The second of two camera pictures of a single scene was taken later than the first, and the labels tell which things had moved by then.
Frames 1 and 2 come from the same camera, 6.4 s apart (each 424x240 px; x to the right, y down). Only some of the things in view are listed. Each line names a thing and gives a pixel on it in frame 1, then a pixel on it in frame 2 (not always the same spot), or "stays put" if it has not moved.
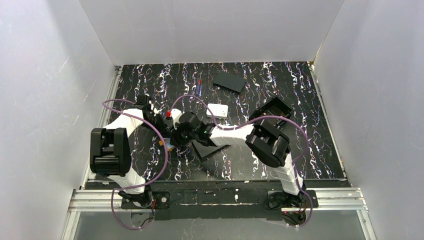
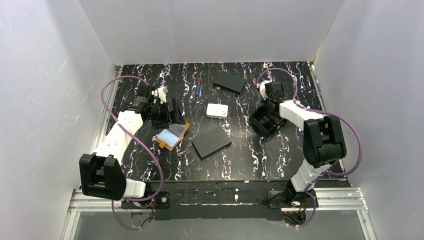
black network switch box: [205, 152] stays put
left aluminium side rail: [89, 181] stays put
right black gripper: [180, 137] to [265, 117]
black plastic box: [275, 107] stays put
